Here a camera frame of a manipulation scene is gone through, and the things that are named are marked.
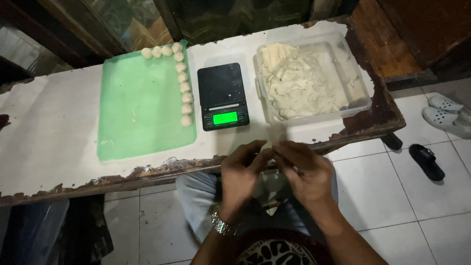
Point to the person's left hand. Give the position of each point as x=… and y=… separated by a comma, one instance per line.
x=237, y=176

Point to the person's right hand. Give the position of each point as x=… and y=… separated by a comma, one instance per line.
x=309, y=176

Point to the person's right fingers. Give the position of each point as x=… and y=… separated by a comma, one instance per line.
x=290, y=152

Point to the person's left fingers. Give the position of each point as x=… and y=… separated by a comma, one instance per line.
x=254, y=151

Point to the small white dough piece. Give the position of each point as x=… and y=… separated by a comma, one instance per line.
x=265, y=147

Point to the white dough mass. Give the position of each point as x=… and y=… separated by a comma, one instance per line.
x=301, y=83

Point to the black digital kitchen scale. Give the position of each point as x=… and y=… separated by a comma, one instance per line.
x=221, y=86

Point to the person's light blue jeans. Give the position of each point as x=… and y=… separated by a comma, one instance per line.
x=198, y=200

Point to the silver metal wristwatch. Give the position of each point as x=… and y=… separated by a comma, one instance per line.
x=222, y=223

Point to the clear plastic container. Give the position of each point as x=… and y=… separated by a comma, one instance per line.
x=358, y=94

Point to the row of white dough balls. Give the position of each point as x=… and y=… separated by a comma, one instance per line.
x=185, y=87

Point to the person's dark printed shirt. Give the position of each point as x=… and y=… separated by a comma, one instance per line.
x=279, y=248

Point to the black slide sandal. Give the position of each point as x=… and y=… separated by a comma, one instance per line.
x=392, y=141
x=427, y=162

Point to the green plastic tray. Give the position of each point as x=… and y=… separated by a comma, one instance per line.
x=143, y=110

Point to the white perforated clog shoe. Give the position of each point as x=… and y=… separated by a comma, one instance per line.
x=443, y=104
x=441, y=119

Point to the brown wooden cabinet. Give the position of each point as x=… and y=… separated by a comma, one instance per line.
x=412, y=33

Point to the glass pane with wooden frame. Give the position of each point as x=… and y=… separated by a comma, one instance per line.
x=121, y=22

